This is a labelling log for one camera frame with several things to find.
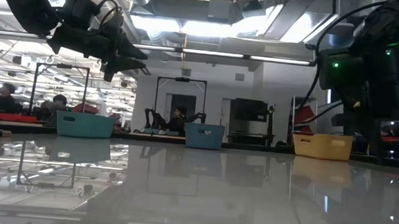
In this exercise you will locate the whiteboard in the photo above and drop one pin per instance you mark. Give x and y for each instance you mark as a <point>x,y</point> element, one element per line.
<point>327,120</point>

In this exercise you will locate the long ceiling light strip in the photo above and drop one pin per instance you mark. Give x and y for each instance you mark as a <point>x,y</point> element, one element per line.
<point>210,53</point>

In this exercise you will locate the background black robot arm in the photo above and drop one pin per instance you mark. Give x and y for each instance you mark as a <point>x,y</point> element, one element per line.
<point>154,118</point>
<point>199,117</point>

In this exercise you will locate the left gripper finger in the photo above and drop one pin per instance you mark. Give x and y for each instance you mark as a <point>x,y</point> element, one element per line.
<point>122,65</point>
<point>128,50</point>

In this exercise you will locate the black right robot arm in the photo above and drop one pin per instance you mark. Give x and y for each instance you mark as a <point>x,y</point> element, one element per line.
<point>398,34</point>

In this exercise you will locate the black gantry frame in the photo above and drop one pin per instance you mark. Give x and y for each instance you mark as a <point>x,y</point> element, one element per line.
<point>182,79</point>
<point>64,66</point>

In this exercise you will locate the black cabinet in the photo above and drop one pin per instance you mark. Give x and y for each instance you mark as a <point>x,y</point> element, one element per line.
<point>248,115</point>

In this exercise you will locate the black stand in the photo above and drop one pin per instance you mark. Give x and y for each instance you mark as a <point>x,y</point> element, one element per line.
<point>271,123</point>

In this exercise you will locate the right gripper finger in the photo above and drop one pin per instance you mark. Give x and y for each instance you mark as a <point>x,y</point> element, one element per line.
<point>353,121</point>

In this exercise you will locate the person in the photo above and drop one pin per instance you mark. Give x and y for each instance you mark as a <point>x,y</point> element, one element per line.
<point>178,119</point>
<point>6,100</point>
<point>58,105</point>

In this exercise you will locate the red low object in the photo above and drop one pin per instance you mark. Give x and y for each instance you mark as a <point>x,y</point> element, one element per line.
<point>15,117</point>

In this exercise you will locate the grey wall vent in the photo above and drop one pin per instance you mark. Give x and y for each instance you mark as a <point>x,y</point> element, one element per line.
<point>186,72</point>
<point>239,77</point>

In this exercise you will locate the metal rack red bins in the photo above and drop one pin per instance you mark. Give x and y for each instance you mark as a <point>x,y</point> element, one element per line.
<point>305,115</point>

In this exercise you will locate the yellow plastic bin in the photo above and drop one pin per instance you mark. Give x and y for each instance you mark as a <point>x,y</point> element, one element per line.
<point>322,147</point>

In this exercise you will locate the teal plastic bin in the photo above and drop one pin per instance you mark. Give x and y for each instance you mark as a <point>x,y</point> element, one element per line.
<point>84,126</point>

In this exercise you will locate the blue plastic bin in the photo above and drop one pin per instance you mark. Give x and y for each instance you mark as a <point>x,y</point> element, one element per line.
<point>204,136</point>

